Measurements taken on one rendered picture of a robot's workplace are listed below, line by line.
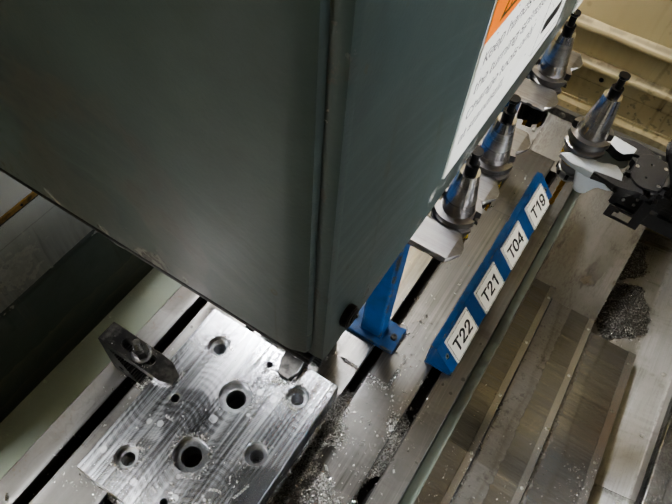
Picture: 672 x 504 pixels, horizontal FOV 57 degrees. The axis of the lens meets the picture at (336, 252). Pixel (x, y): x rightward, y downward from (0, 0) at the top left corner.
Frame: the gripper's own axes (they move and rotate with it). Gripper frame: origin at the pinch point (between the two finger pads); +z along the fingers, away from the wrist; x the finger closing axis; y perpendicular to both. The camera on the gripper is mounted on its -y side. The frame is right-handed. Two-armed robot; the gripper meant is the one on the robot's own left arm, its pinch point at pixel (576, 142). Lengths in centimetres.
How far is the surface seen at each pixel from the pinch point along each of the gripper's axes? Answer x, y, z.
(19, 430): -72, 61, 64
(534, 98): 2.8, -1.6, 8.6
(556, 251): 20, 46, -8
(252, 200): -67, -49, 8
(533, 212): 7.8, 25.7, 0.3
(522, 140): -6.5, -1.5, 6.7
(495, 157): -14.4, -3.8, 8.2
